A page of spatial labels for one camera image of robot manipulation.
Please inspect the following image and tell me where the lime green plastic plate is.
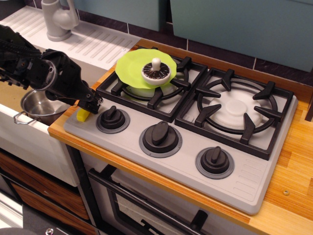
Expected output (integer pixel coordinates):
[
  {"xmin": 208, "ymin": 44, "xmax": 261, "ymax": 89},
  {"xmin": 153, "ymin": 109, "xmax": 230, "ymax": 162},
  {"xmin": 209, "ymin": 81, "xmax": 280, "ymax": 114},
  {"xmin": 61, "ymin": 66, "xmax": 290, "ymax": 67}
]
[{"xmin": 115, "ymin": 49, "xmax": 177, "ymax": 89}]

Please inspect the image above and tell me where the white toy sink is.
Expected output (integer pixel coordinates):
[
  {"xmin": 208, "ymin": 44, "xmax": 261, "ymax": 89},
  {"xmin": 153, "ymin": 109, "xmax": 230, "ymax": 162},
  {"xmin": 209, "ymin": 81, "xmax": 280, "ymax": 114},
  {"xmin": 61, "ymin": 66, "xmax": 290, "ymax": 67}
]
[{"xmin": 0, "ymin": 3, "xmax": 139, "ymax": 187}]

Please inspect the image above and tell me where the black left stove knob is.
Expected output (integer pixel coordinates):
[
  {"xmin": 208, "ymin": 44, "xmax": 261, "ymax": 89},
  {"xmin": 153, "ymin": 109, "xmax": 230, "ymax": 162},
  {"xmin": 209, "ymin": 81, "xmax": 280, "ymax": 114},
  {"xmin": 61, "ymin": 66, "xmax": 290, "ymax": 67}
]
[{"xmin": 96, "ymin": 105, "xmax": 131, "ymax": 134}]

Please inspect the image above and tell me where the grey toy stove top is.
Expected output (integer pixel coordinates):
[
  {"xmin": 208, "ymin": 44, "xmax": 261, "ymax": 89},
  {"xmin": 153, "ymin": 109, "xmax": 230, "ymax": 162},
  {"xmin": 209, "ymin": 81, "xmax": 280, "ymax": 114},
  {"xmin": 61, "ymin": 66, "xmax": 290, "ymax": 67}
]
[{"xmin": 64, "ymin": 48, "xmax": 298, "ymax": 214}]

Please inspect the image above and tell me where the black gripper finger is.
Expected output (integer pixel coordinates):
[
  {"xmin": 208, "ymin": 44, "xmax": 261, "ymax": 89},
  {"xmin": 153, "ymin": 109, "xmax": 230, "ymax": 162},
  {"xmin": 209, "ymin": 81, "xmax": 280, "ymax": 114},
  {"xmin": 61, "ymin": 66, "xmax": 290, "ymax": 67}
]
[
  {"xmin": 78, "ymin": 97, "xmax": 103, "ymax": 114},
  {"xmin": 45, "ymin": 90, "xmax": 80, "ymax": 106}
]

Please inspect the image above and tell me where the black left burner grate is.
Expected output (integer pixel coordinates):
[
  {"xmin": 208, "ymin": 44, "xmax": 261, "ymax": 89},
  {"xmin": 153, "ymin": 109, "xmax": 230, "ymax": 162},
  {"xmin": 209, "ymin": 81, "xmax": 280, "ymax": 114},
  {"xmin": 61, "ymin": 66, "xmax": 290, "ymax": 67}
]
[{"xmin": 96, "ymin": 56, "xmax": 208, "ymax": 122}]

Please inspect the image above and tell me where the white burner cap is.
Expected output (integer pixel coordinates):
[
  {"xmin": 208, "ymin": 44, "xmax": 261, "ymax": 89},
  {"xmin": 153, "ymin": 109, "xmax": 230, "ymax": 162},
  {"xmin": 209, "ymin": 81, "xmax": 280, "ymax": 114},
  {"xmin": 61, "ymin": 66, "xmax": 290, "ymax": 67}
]
[
  {"xmin": 127, "ymin": 83, "xmax": 180, "ymax": 99},
  {"xmin": 210, "ymin": 90, "xmax": 263, "ymax": 130}
]

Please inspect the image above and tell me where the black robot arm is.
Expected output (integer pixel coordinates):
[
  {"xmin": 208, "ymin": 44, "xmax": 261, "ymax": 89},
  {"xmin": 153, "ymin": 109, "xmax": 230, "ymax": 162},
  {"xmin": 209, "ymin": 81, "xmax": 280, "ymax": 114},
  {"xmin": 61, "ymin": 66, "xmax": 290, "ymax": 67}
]
[{"xmin": 0, "ymin": 25, "xmax": 103, "ymax": 114}]

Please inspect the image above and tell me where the toy oven door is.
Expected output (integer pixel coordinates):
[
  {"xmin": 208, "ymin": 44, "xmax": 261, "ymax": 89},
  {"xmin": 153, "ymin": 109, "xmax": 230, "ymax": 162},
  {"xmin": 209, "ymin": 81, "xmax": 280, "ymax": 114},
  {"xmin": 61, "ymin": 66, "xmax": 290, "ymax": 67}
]
[{"xmin": 81, "ymin": 153, "xmax": 240, "ymax": 235}]

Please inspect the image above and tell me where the stainless steel pot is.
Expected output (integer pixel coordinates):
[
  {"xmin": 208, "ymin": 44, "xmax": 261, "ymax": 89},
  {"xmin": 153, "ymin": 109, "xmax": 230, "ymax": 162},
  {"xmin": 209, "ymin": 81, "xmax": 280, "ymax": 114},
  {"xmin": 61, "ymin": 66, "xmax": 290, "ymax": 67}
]
[{"xmin": 13, "ymin": 90, "xmax": 70, "ymax": 126}]

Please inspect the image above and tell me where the black middle stove knob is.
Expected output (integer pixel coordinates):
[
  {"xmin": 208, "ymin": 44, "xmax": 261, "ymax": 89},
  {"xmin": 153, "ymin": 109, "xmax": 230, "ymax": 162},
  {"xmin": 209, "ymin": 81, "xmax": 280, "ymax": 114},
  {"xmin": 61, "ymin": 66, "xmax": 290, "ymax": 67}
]
[{"xmin": 139, "ymin": 121, "xmax": 182, "ymax": 158}]

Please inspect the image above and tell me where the white left burner cap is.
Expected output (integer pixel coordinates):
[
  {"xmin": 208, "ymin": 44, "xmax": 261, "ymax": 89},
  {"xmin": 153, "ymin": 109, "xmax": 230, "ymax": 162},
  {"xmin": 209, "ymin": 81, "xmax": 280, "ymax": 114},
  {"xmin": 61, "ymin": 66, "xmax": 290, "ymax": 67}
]
[{"xmin": 127, "ymin": 83, "xmax": 180, "ymax": 99}]

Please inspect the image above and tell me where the black right stove knob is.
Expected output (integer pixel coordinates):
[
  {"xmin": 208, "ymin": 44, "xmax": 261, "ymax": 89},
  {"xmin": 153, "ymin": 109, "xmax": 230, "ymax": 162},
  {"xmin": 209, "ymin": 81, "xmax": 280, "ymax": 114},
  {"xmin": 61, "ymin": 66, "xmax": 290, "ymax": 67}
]
[{"xmin": 195, "ymin": 146, "xmax": 235, "ymax": 180}]

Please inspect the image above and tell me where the grey toy faucet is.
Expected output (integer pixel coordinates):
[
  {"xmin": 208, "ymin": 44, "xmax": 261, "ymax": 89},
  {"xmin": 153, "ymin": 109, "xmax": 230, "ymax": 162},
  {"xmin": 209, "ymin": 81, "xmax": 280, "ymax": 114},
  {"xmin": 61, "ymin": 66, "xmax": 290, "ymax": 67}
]
[{"xmin": 41, "ymin": 0, "xmax": 79, "ymax": 42}]

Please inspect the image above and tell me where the black stove knob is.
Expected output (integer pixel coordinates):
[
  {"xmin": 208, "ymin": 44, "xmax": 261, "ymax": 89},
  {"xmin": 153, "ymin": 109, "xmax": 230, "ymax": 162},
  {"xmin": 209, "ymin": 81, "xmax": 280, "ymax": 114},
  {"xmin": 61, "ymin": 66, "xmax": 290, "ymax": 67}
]
[
  {"xmin": 139, "ymin": 121, "xmax": 182, "ymax": 158},
  {"xmin": 195, "ymin": 146, "xmax": 235, "ymax": 180},
  {"xmin": 96, "ymin": 105, "xmax": 131, "ymax": 134}
]

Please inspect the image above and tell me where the wooden drawer front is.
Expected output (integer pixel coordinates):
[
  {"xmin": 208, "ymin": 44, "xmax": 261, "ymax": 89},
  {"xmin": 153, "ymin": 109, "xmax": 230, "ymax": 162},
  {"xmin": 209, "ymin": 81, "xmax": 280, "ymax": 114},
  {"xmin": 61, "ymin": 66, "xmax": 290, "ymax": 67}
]
[{"xmin": 0, "ymin": 149, "xmax": 89, "ymax": 220}]

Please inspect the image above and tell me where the black burner grate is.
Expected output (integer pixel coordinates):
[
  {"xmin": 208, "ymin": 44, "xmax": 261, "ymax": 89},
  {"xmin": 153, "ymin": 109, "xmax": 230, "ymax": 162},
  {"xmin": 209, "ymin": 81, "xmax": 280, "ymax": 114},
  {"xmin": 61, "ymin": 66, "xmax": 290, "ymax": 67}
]
[
  {"xmin": 96, "ymin": 56, "xmax": 208, "ymax": 122},
  {"xmin": 175, "ymin": 68, "xmax": 296, "ymax": 160}
]

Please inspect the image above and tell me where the white right burner cap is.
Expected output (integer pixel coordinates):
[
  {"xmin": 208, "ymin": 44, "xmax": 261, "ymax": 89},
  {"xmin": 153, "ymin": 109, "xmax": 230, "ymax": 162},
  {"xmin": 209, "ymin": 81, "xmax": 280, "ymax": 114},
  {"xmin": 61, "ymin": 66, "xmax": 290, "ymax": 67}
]
[{"xmin": 210, "ymin": 90, "xmax": 263, "ymax": 130}]

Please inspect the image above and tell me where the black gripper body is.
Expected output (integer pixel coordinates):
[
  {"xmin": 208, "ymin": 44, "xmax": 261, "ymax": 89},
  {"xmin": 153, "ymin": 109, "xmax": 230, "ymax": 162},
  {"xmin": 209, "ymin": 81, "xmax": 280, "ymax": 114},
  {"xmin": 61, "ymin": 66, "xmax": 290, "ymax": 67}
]
[{"xmin": 41, "ymin": 49, "xmax": 101, "ymax": 104}]

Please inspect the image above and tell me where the white brown toy mushroom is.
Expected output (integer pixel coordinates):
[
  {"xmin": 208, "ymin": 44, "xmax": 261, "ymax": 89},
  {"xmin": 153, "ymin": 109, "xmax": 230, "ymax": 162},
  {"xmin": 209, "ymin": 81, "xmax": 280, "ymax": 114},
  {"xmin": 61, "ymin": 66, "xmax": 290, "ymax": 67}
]
[{"xmin": 141, "ymin": 57, "xmax": 172, "ymax": 86}]

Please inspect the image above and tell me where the yellow toy fry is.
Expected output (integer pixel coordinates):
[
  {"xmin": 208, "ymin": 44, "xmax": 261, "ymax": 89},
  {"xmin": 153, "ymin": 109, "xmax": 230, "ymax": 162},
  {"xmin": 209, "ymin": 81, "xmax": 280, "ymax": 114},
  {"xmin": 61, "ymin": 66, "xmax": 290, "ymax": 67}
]
[{"xmin": 76, "ymin": 109, "xmax": 90, "ymax": 122}]

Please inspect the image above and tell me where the black right burner grate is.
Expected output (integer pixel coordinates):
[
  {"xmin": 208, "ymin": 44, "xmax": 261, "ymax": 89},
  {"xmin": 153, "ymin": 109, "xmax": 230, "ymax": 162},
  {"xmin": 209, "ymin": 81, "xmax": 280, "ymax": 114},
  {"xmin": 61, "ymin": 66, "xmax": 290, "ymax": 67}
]
[{"xmin": 175, "ymin": 68, "xmax": 296, "ymax": 160}]

